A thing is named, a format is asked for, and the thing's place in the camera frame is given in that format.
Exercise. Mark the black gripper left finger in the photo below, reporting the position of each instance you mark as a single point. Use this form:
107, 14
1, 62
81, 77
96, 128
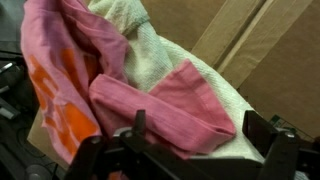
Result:
100, 160

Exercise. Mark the pale cream towel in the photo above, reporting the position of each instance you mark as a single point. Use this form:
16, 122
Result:
150, 56

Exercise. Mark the large cardboard box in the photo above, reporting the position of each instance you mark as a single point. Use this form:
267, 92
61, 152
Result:
283, 66

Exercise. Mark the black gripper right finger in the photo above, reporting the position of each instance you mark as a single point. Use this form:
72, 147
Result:
283, 153

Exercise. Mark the pink shirt with orange print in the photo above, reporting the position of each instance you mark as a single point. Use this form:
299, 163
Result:
173, 106

